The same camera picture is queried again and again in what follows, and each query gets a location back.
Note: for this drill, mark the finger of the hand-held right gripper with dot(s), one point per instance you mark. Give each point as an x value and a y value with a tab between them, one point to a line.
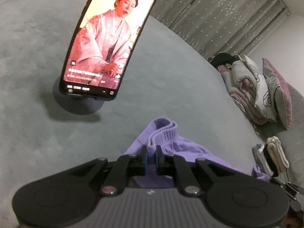
288	188

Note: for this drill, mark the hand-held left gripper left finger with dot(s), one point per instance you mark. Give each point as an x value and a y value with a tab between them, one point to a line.
144	161

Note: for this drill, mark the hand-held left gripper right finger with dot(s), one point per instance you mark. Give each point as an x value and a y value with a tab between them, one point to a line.
156	161

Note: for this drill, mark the purple garment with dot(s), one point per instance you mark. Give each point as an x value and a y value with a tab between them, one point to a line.
190	152

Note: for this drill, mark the cream folded garment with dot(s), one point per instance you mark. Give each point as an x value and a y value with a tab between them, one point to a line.
277	154

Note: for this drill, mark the white folded garment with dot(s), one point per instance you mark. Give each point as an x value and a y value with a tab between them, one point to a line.
261	156

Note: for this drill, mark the large grey covered pillow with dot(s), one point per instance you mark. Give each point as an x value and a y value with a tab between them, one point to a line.
298	109

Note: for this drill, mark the pink and grey pillow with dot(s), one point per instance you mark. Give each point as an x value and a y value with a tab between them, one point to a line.
277	92

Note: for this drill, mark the folded floral quilt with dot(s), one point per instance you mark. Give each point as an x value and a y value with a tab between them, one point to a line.
239	87

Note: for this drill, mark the black object behind quilt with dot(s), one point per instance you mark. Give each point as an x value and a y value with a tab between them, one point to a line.
222	59

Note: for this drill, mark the black smartphone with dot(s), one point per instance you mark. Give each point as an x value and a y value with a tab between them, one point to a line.
106	40

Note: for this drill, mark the grey bed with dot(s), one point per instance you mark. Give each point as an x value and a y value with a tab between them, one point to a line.
35	76

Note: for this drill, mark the grey star-patterned curtain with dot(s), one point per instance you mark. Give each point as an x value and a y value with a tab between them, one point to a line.
213	16

